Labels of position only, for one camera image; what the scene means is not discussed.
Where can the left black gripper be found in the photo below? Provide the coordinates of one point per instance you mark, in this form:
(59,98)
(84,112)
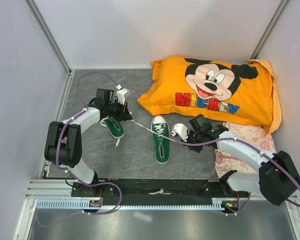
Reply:
(126,115)

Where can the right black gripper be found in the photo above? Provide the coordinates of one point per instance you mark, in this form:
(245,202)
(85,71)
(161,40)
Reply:
(197,149)

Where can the green sneaker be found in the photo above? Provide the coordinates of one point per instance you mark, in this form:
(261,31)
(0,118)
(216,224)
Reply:
(162,145)
(115,127)

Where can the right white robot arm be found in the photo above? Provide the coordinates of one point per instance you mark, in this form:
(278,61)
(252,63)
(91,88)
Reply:
(275,178)

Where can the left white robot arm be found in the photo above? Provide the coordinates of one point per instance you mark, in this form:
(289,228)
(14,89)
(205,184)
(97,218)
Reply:
(63,145)

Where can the orange Mickey Mouse pillow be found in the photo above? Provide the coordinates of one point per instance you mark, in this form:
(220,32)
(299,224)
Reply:
(244,94)

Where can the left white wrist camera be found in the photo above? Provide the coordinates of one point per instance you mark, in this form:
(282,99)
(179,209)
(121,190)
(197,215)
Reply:
(121,95)

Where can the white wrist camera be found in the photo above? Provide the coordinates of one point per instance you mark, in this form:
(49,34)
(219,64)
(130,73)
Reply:
(121,95)
(180,130)

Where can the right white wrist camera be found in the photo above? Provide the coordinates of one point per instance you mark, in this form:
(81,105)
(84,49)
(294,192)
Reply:
(180,130)

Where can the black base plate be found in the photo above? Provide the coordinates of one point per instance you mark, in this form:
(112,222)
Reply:
(173,191)

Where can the white slotted cable duct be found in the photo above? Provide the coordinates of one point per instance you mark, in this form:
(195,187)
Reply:
(86,204)

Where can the left aluminium corner post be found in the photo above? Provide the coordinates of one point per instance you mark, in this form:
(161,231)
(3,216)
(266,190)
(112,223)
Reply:
(36,13)

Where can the aluminium corner post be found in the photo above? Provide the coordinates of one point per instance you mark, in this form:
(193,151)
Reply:
(283,4)
(36,13)

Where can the aluminium frame rail front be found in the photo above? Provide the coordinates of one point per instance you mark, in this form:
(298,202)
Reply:
(61,188)

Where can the right aluminium corner post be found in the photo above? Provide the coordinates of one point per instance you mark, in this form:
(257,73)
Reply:
(283,4)

